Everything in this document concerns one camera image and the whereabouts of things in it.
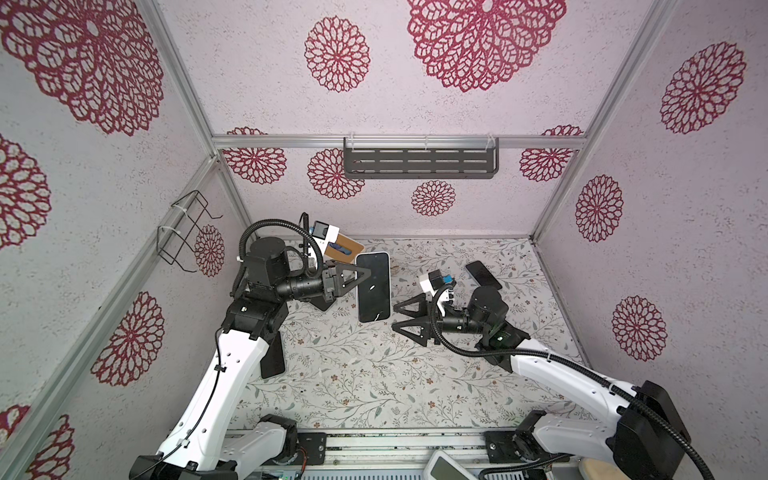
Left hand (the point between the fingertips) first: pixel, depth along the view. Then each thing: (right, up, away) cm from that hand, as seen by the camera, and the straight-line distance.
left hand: (367, 277), depth 60 cm
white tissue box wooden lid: (-11, +9, +52) cm, 54 cm away
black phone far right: (+40, -2, +50) cm, 64 cm away
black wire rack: (-49, +9, +15) cm, 52 cm away
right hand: (+6, -9, +4) cm, 11 cm away
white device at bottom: (+17, -44, +9) cm, 48 cm away
